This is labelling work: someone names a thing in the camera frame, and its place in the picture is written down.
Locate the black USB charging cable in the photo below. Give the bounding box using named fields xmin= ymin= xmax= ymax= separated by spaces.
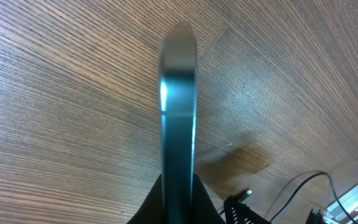
xmin=219 ymin=171 xmax=358 ymax=224

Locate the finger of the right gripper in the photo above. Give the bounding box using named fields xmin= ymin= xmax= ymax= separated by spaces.
xmin=305 ymin=209 xmax=325 ymax=224
xmin=224 ymin=197 xmax=270 ymax=224

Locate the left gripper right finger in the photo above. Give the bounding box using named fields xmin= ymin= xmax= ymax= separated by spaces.
xmin=191 ymin=174 xmax=225 ymax=224

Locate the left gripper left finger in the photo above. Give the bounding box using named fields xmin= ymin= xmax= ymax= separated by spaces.
xmin=127 ymin=175 xmax=163 ymax=224

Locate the Galaxy smartphone with teal screen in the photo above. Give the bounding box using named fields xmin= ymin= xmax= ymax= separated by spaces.
xmin=158 ymin=21 xmax=197 ymax=223

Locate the white power strip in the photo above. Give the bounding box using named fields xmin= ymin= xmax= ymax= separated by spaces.
xmin=324 ymin=184 xmax=358 ymax=223

